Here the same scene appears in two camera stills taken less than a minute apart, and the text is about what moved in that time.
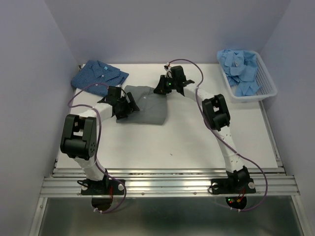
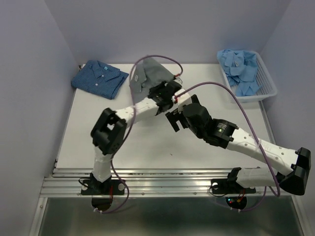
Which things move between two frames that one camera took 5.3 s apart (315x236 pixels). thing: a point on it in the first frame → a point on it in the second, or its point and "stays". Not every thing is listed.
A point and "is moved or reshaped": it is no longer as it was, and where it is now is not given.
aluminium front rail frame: (272, 182) stays
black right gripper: (160, 87) → (174, 116)
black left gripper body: (124, 107) → (157, 89)
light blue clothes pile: (240, 67) stays
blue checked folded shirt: (95, 77) stays
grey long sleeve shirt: (152, 106) is moved or reshaped
